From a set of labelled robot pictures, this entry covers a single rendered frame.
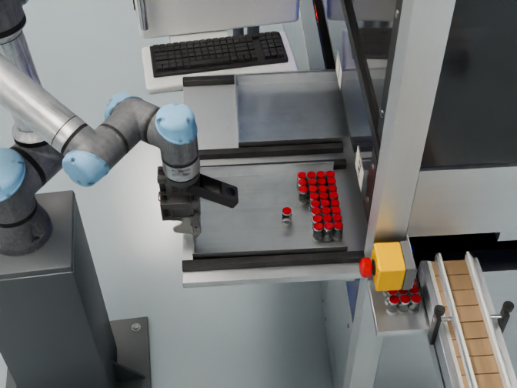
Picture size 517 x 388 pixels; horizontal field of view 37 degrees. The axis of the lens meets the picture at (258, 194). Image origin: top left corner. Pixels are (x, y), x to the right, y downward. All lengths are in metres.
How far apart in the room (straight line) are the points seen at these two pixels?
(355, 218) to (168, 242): 1.22
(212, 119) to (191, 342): 0.90
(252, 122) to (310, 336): 0.91
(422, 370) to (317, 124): 0.69
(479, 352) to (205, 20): 1.34
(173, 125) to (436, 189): 0.51
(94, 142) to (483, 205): 0.76
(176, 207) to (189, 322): 1.11
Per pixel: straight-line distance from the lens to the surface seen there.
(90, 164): 1.44
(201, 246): 1.74
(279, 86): 2.12
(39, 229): 1.91
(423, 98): 1.34
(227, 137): 1.98
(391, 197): 1.50
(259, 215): 1.80
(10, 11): 1.65
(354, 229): 1.78
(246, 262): 1.69
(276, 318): 2.68
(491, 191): 1.55
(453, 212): 1.57
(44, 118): 1.49
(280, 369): 2.58
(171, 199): 1.61
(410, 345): 1.97
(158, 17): 2.40
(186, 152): 1.49
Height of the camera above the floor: 2.25
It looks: 48 degrees down
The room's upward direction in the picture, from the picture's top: 1 degrees counter-clockwise
